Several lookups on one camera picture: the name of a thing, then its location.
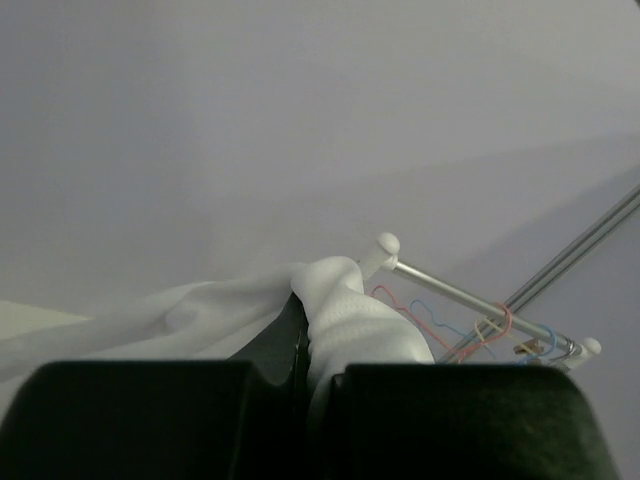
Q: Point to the white t shirt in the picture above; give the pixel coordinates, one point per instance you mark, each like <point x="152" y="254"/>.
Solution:
<point x="215" y="320"/>

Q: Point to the wooden hanger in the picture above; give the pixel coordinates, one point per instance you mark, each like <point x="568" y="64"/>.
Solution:
<point x="529" y="348"/>

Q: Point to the light blue wire hanger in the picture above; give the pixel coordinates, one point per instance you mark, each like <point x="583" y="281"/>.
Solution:
<point x="457" y="338"/>

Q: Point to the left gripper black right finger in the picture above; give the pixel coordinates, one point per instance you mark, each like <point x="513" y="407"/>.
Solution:
<point x="466" y="422"/>

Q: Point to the pink wire hanger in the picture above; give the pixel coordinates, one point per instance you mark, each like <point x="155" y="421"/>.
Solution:
<point x="447" y="308"/>

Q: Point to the white metal clothes rack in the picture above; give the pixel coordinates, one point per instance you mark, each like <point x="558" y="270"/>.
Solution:
<point x="384" y="255"/>

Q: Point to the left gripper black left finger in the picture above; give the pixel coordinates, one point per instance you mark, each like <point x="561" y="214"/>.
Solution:
<point x="241" y="418"/>

